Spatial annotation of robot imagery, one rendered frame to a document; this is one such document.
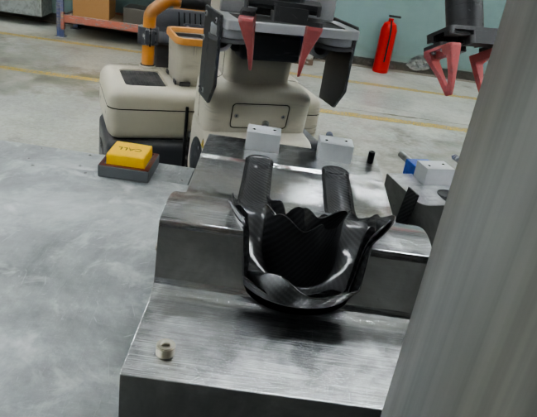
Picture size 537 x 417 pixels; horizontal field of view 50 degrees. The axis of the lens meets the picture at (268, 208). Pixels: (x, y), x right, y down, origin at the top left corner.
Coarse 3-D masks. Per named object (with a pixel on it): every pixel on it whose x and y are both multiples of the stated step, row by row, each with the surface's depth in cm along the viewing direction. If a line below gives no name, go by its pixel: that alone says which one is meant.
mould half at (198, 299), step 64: (192, 192) 70; (320, 192) 76; (384, 192) 79; (192, 256) 55; (384, 256) 54; (192, 320) 52; (256, 320) 54; (320, 320) 55; (384, 320) 56; (128, 384) 46; (192, 384) 45; (256, 384) 46; (320, 384) 47; (384, 384) 48
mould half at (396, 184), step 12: (396, 180) 92; (408, 180) 92; (396, 192) 91; (420, 192) 89; (432, 192) 89; (396, 204) 91; (420, 204) 84; (432, 204) 84; (396, 216) 91; (420, 216) 84; (432, 216) 81; (432, 228) 81; (432, 240) 81
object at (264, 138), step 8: (248, 128) 85; (256, 128) 85; (264, 128) 86; (272, 128) 87; (280, 128) 87; (248, 136) 84; (256, 136) 84; (264, 136) 84; (272, 136) 84; (280, 136) 84; (248, 144) 85; (256, 144) 85; (264, 144) 85; (272, 144) 85; (272, 152) 85
